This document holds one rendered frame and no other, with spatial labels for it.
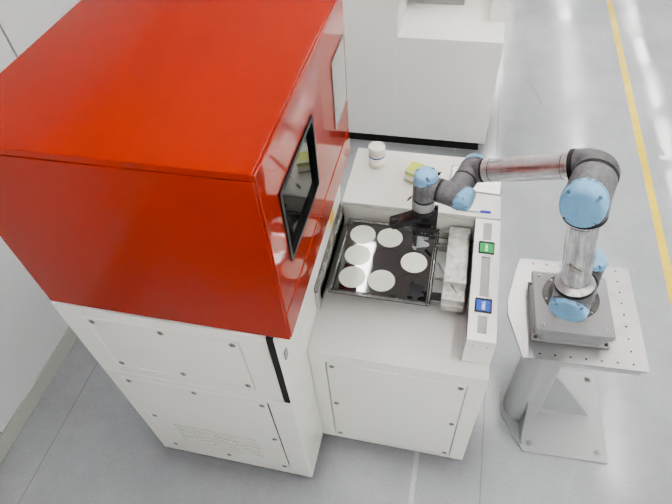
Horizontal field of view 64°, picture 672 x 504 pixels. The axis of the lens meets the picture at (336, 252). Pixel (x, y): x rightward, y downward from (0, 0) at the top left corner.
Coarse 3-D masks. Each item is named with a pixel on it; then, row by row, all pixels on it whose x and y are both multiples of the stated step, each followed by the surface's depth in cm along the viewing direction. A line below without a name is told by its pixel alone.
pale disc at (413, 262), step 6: (414, 252) 207; (402, 258) 205; (408, 258) 205; (414, 258) 205; (420, 258) 205; (402, 264) 204; (408, 264) 203; (414, 264) 203; (420, 264) 203; (426, 264) 203; (408, 270) 202; (414, 270) 201; (420, 270) 201
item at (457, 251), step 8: (448, 240) 213; (456, 240) 212; (464, 240) 212; (448, 248) 210; (456, 248) 210; (464, 248) 209; (448, 256) 207; (456, 256) 207; (464, 256) 207; (448, 264) 205; (456, 264) 204; (464, 264) 204; (448, 272) 202; (456, 272) 202; (464, 272) 202; (448, 288) 198; (456, 288) 197; (448, 304) 193
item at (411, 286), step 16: (352, 224) 218; (368, 224) 218; (352, 240) 213; (432, 240) 210; (384, 256) 207; (400, 256) 206; (336, 272) 203; (368, 272) 202; (400, 272) 201; (336, 288) 198; (352, 288) 198; (368, 288) 197; (400, 288) 196; (416, 288) 196
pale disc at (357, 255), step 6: (354, 246) 211; (360, 246) 211; (348, 252) 209; (354, 252) 209; (360, 252) 209; (366, 252) 208; (348, 258) 207; (354, 258) 207; (360, 258) 207; (366, 258) 206; (354, 264) 205; (360, 264) 205
